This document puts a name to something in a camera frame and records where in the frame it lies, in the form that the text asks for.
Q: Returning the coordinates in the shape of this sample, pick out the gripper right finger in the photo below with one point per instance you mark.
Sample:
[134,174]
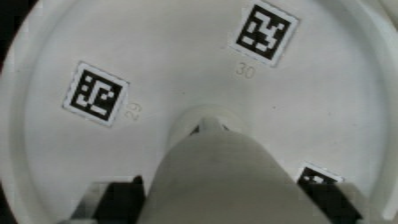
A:
[333,203]

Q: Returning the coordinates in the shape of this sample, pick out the white round table top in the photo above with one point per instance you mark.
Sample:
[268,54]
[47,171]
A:
[127,66]

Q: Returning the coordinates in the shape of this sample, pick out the white cylindrical table leg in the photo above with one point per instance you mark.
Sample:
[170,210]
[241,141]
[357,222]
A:
[222,184]

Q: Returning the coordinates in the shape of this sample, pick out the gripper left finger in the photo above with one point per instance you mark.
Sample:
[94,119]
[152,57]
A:
[111,203]

